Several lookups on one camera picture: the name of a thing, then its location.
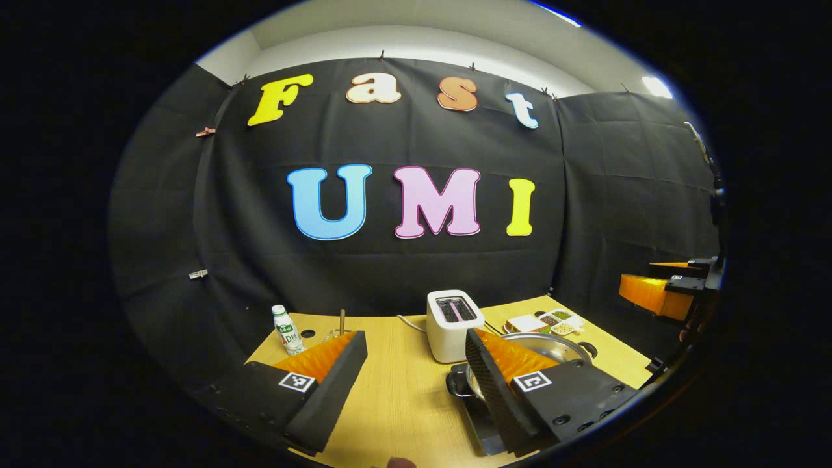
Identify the white divided dish of beans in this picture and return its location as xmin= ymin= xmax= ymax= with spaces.
xmin=538 ymin=309 xmax=586 ymax=337

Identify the black induction cooktop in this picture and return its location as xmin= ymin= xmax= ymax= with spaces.
xmin=447 ymin=361 xmax=521 ymax=457

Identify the white drink bottle green label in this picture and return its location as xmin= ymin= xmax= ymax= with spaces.
xmin=271 ymin=305 xmax=306 ymax=356

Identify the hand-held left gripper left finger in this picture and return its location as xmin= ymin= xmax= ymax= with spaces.
xmin=195 ymin=330 xmax=369 ymax=456

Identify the black backdrop cloth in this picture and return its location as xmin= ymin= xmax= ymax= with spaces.
xmin=107 ymin=57 xmax=723 ymax=391

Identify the white toaster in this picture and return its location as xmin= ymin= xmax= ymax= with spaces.
xmin=426 ymin=290 xmax=486 ymax=364

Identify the stainless steel pot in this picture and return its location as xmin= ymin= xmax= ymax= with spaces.
xmin=446 ymin=331 xmax=597 ymax=400

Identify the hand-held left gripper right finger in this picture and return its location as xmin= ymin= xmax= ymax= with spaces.
xmin=465 ymin=327 xmax=641 ymax=458

